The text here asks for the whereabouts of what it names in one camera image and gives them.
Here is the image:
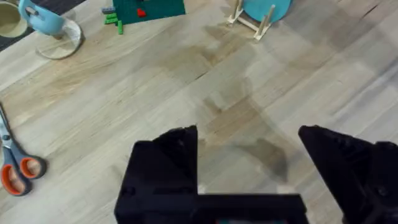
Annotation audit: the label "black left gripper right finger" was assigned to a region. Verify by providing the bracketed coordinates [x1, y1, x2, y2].
[298, 125, 398, 224]

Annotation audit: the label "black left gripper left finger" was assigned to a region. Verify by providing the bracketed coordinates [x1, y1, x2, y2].
[113, 124, 199, 224]

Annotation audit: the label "small wooden peg rack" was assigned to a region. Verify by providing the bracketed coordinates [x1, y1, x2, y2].
[226, 0, 276, 42]

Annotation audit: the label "green board with toy blocks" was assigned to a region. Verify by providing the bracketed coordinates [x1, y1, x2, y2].
[101, 0, 187, 35]

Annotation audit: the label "clear round cup stand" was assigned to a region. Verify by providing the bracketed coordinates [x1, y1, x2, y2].
[35, 18, 83, 60]

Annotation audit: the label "teal plate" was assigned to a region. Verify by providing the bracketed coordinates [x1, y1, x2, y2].
[241, 0, 293, 24]

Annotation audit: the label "light blue cup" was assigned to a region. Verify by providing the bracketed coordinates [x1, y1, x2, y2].
[18, 0, 67, 37]

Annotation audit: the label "beige bowl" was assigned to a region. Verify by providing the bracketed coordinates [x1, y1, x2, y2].
[0, 0, 29, 39]

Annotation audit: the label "grey orange-handled scissors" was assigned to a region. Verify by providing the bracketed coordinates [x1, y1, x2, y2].
[0, 105, 47, 197]

